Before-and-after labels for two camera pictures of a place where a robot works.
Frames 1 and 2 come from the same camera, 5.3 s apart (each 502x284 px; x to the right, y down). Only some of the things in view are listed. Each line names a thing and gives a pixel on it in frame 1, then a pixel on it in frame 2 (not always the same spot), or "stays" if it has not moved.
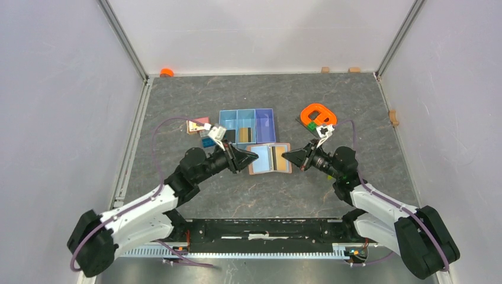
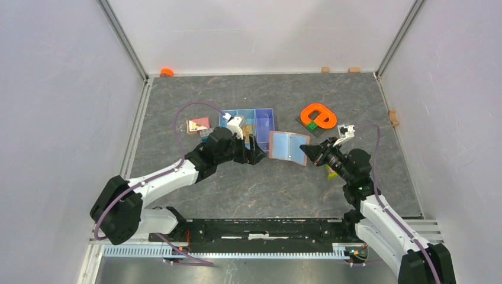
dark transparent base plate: [313, 132] stays
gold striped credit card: [281, 163] → [247, 129]
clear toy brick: [204, 132] stays
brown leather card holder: [270, 158] → [283, 145]
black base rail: [267, 234] stays
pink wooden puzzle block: [194, 128] stays
